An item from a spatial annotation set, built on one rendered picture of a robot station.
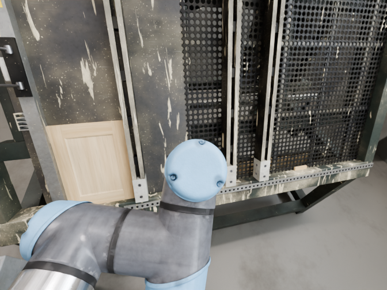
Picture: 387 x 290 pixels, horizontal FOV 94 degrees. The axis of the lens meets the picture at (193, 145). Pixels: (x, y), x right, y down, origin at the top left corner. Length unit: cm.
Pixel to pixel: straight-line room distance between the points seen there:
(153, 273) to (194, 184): 11
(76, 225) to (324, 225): 233
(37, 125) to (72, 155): 17
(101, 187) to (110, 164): 13
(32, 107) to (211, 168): 84
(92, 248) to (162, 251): 8
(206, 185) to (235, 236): 175
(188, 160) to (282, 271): 189
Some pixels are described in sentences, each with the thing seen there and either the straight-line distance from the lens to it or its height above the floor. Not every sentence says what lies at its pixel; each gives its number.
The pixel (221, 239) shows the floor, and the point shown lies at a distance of 190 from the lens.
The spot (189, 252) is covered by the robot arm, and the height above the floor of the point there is 158.
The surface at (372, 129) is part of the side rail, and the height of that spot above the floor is 110.
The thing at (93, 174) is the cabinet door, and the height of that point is 103.
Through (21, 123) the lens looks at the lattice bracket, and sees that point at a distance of 102.
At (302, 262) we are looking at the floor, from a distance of 216.
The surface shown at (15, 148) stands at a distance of 112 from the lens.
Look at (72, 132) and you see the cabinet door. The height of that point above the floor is 120.
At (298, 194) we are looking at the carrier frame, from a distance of 220.
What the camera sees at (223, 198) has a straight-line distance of 109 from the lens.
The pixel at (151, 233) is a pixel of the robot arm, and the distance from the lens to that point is 24.
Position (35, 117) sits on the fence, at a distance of 96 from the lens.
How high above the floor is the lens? 181
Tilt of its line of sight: 49 degrees down
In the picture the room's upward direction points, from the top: 8 degrees clockwise
